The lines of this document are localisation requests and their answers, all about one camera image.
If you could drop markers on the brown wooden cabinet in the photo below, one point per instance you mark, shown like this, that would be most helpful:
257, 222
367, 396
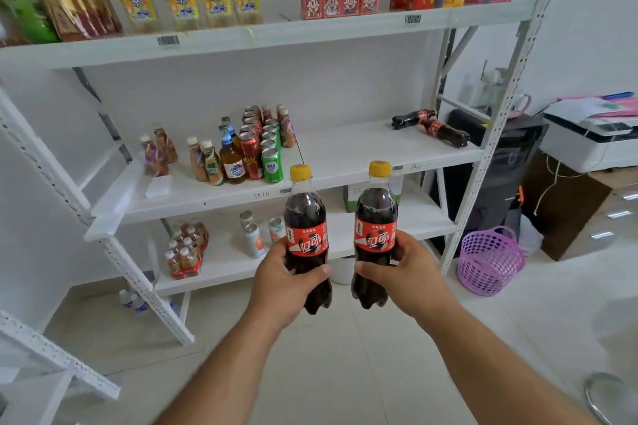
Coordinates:
573, 210

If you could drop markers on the group of metal lids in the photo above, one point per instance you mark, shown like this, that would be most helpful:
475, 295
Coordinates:
610, 405

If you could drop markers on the red label small bottle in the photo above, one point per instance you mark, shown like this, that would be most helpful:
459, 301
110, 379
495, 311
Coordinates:
266, 113

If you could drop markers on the white bottle silver cap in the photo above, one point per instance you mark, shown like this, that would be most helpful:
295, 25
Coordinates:
254, 240

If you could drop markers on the pink papers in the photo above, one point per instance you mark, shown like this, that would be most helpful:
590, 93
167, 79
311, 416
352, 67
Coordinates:
598, 106

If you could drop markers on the small water bottle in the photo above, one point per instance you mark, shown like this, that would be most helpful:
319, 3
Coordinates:
125, 299
140, 305

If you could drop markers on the small white box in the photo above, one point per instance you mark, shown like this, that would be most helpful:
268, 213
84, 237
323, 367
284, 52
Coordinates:
158, 186

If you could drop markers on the cola bottle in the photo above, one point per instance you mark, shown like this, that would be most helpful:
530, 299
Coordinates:
411, 119
375, 205
305, 210
448, 133

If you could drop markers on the small white cap bottle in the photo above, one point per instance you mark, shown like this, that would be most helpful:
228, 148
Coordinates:
213, 168
198, 163

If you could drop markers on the white plastic bag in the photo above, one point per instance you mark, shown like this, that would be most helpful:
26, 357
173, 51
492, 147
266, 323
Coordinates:
531, 238

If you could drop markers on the peach print can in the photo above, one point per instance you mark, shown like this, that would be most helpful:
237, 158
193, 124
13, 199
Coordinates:
276, 230

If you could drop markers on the person's right hand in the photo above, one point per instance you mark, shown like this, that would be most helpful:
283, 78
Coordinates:
408, 280

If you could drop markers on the red drink can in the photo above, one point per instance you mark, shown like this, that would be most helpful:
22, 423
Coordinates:
250, 158
253, 108
251, 120
249, 129
252, 114

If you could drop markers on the person's right forearm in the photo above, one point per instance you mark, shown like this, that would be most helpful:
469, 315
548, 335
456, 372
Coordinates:
488, 370

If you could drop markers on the green white carton box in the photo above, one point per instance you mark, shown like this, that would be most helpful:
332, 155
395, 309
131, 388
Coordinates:
349, 198

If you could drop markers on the brown coffee bottle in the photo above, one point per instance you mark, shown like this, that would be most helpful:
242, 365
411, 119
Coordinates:
152, 158
167, 146

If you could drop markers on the black cabinet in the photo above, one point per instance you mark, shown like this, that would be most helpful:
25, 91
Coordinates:
503, 165

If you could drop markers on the wrapped pack of tea bottles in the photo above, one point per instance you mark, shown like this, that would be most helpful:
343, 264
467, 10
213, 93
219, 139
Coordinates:
80, 9

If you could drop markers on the purple label coffee bottle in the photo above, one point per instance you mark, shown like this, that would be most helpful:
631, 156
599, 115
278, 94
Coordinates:
287, 133
280, 107

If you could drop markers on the wrapped pack of small bottles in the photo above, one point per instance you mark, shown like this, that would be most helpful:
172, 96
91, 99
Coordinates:
187, 255

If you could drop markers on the white metal storage rack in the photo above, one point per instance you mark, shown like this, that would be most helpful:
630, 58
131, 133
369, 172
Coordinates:
60, 357

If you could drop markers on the person's left hand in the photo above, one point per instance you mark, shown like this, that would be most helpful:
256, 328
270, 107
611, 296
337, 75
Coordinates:
279, 290

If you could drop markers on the person's left forearm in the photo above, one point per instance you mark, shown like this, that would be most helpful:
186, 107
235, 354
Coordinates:
219, 380

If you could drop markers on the white metal shelf rack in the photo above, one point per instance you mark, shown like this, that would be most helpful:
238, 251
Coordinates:
349, 151

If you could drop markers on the light green label tea bottle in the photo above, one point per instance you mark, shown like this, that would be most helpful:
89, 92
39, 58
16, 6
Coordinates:
10, 26

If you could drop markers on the white printer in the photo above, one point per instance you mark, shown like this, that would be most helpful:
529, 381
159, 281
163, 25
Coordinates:
583, 146

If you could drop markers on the purple plastic basket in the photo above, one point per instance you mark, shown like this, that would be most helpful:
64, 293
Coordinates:
491, 265

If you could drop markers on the blue label beer bottle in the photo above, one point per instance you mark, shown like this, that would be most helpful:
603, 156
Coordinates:
233, 163
228, 123

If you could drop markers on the cola bottle front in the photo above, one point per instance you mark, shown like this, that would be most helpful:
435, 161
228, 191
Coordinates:
448, 133

